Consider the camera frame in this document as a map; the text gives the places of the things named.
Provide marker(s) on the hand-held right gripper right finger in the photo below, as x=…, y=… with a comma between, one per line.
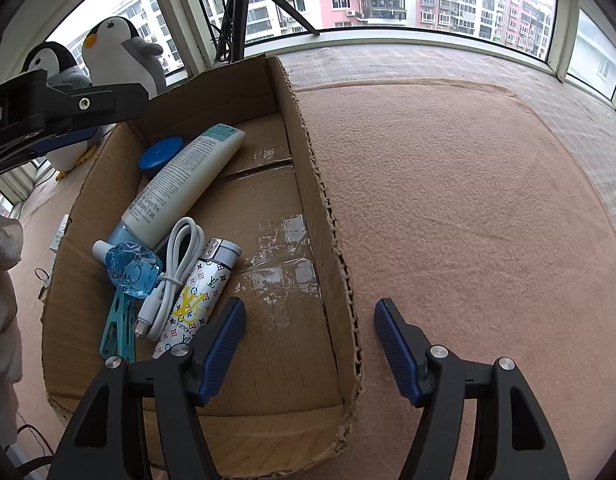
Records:
x=395, y=355

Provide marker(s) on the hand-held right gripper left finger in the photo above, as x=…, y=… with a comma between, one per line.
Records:
x=220, y=355

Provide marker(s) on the person's left forearm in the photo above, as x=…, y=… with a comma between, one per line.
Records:
x=0, y=335

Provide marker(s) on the blue plastic phone stand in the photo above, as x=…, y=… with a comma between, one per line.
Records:
x=116, y=330

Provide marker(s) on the clear blue bottle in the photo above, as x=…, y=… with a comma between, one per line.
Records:
x=132, y=267

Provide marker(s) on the small penguin plush toy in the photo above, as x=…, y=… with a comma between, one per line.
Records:
x=117, y=45

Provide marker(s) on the cardboard box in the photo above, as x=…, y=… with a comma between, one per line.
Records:
x=268, y=350

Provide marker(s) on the white wall charger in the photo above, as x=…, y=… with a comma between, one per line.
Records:
x=60, y=235

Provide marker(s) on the large penguin plush toy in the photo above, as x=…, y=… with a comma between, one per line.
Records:
x=47, y=60

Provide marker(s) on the white patterned lighter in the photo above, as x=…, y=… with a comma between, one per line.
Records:
x=197, y=295

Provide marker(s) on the white squeeze tube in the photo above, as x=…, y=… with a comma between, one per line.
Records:
x=182, y=180

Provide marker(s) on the black tripod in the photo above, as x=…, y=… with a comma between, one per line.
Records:
x=237, y=20

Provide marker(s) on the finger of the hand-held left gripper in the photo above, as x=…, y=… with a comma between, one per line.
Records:
x=97, y=102

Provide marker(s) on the checked pink cloth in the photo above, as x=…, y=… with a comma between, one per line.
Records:
x=438, y=62

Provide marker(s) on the person's left hand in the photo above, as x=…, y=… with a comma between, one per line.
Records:
x=2, y=242

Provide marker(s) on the blue round lid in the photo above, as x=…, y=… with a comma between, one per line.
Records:
x=157, y=157

